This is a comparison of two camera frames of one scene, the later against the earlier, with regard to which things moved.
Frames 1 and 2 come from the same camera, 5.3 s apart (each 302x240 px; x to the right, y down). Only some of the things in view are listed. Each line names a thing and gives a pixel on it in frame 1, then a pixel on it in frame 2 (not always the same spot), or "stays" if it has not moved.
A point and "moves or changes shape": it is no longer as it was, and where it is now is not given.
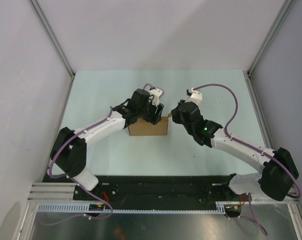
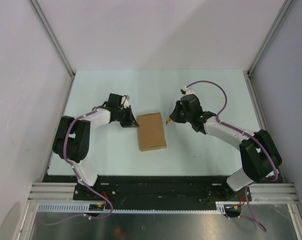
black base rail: (126, 192) stays
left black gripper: (154, 119) -> (130, 121)
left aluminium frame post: (54, 43) stays
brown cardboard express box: (144, 128) moves or changes shape
